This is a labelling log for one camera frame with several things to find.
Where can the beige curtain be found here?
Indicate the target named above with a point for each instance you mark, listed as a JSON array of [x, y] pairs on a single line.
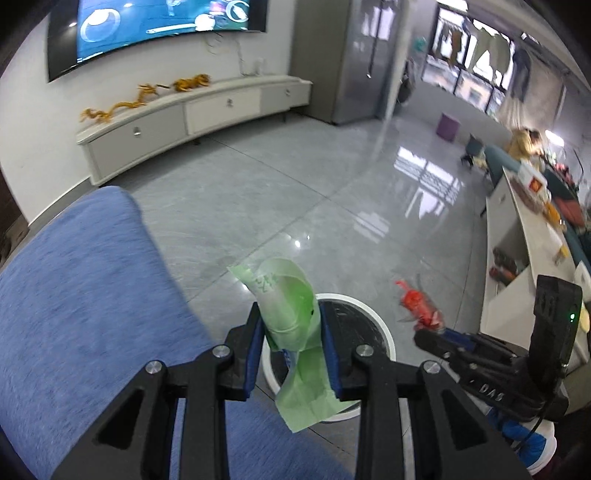
[[535, 92]]

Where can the grey refrigerator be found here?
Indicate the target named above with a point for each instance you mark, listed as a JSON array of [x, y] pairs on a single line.
[[346, 60]]

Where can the blue floor mat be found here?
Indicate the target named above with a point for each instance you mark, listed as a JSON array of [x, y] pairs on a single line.
[[92, 300]]

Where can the purple stool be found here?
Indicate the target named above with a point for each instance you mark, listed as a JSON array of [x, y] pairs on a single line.
[[448, 128]]

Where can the white television cabinet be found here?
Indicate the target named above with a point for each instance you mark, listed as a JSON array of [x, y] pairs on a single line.
[[207, 110]]

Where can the small dark chair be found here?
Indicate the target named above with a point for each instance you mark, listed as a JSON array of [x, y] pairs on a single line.
[[473, 147]]

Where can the white and red box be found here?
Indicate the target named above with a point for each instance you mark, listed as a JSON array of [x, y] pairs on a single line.
[[531, 181]]

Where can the balcony window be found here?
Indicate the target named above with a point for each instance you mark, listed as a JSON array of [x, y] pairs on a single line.
[[466, 69]]

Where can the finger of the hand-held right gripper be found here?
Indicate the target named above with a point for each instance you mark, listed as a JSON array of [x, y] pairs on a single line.
[[480, 346], [436, 346]]

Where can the white low table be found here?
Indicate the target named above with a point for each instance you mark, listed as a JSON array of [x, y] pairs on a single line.
[[531, 230]]

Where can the long golden dragon figurine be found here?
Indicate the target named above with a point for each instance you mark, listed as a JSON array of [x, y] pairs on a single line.
[[122, 105]]

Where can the red plastic wrapper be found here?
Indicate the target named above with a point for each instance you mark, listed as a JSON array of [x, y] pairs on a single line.
[[418, 304]]

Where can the white trash bin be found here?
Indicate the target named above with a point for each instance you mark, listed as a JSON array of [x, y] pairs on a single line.
[[384, 333]]

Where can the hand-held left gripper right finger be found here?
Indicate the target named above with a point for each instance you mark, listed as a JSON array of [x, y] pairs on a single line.
[[331, 360]]

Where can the small golden figurine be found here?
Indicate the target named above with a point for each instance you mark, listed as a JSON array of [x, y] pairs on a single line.
[[191, 83]]

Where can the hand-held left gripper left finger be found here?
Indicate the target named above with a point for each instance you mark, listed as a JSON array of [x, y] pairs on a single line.
[[255, 355]]

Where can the green plastic wrapper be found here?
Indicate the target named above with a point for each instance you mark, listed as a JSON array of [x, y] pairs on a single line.
[[286, 300]]

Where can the wall-mounted television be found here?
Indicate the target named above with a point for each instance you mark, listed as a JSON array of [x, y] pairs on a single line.
[[152, 23]]

